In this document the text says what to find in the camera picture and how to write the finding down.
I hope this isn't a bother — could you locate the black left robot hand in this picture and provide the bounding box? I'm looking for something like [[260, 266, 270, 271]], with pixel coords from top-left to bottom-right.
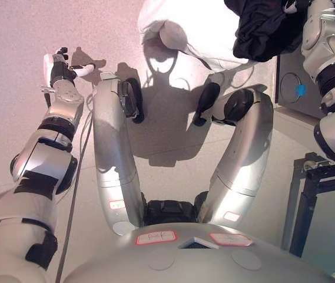
[[43, 46, 96, 88]]

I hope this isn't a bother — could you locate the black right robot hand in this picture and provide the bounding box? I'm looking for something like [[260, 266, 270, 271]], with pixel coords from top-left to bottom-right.
[[281, 0, 314, 14]]

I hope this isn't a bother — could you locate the black garment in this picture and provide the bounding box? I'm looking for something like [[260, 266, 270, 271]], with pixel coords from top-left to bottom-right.
[[223, 0, 304, 63]]

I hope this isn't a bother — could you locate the dark grey washing machine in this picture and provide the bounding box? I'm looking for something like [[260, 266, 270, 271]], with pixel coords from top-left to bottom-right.
[[274, 52, 333, 119]]

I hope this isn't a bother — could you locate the black left robot foot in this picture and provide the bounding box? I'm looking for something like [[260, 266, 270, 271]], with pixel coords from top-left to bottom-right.
[[119, 77, 145, 124]]

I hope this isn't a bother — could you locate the black robot foot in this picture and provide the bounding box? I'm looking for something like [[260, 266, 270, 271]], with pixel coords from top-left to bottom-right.
[[191, 82, 221, 127], [119, 77, 145, 124]]

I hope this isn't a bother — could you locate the silver left robot leg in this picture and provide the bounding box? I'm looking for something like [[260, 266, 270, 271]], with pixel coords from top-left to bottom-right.
[[91, 72, 146, 236]]

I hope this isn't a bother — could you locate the silver robot leg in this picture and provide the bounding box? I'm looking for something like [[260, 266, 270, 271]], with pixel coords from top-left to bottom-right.
[[198, 84, 274, 231], [91, 72, 146, 236]]

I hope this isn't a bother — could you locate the white cloth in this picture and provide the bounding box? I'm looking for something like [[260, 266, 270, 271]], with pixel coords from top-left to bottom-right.
[[137, 0, 251, 72]]

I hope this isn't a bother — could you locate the black right robot foot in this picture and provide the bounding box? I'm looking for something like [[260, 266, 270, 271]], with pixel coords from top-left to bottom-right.
[[191, 82, 221, 127]]

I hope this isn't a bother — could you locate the silver right robot leg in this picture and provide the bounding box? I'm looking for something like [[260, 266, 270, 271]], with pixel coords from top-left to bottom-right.
[[198, 84, 274, 231]]

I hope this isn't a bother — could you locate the white washer enclosure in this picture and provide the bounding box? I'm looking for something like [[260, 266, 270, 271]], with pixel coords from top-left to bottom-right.
[[273, 106, 323, 130]]

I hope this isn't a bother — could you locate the black metal frame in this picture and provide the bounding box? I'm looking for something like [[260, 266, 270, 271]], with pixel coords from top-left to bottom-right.
[[281, 151, 335, 259]]

